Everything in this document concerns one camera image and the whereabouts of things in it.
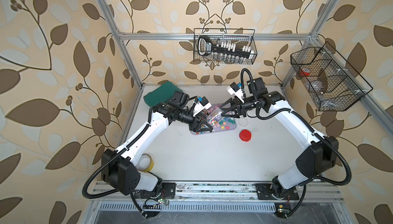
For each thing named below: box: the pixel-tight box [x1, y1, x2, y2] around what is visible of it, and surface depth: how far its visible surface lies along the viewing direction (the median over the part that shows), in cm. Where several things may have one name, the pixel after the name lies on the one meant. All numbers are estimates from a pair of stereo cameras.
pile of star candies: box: [219, 117, 236, 130], surface depth 101 cm
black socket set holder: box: [198, 35, 256, 58], surface depth 85 cm
